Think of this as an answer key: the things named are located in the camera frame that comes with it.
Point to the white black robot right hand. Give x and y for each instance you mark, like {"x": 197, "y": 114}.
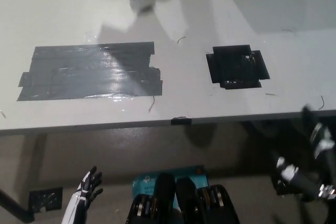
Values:
{"x": 305, "y": 184}

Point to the black tape square patch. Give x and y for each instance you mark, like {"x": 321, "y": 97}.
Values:
{"x": 233, "y": 64}

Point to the thin dark thread scrap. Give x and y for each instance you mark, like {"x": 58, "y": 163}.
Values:
{"x": 181, "y": 38}
{"x": 322, "y": 102}
{"x": 151, "y": 104}

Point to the grey table leg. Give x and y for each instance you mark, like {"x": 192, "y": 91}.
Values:
{"x": 35, "y": 155}

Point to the black metal frame bar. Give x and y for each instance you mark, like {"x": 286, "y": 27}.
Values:
{"x": 15, "y": 205}

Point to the grey duct tape patch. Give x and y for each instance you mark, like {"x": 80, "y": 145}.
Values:
{"x": 89, "y": 72}

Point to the teal cardboard box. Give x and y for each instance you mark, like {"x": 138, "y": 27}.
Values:
{"x": 143, "y": 182}

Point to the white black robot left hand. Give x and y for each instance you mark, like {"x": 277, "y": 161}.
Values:
{"x": 78, "y": 200}

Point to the small black edge tape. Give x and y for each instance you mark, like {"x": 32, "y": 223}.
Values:
{"x": 181, "y": 121}

